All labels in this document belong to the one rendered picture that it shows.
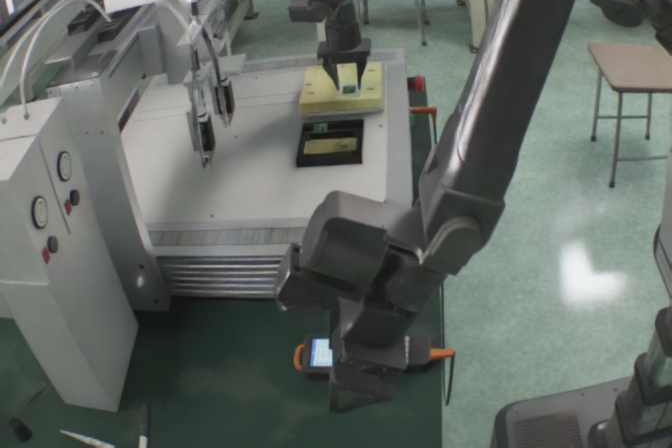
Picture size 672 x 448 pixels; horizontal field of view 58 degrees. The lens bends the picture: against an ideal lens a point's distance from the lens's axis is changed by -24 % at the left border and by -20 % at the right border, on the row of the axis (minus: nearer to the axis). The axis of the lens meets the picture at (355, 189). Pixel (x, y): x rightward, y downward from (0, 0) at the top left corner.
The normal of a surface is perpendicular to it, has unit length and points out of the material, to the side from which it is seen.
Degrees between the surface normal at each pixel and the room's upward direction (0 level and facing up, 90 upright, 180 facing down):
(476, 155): 77
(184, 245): 0
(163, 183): 0
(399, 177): 0
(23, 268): 90
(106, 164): 90
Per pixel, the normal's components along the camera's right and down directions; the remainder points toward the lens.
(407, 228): 0.41, -0.74
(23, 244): -0.04, 0.58
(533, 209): -0.10, -0.81
